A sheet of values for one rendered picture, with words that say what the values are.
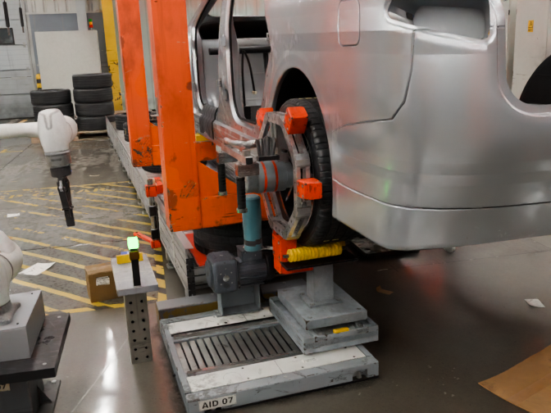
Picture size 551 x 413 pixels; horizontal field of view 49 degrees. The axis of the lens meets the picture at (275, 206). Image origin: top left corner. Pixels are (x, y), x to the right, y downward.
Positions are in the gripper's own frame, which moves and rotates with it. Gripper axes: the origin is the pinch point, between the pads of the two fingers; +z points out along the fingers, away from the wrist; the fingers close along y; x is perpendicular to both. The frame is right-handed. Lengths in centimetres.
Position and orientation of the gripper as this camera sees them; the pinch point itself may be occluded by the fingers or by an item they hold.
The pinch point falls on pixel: (69, 217)
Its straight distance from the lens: 246.5
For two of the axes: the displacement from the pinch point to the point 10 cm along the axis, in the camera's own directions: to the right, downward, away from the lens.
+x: 9.8, -1.4, 1.4
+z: 1.0, 9.6, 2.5
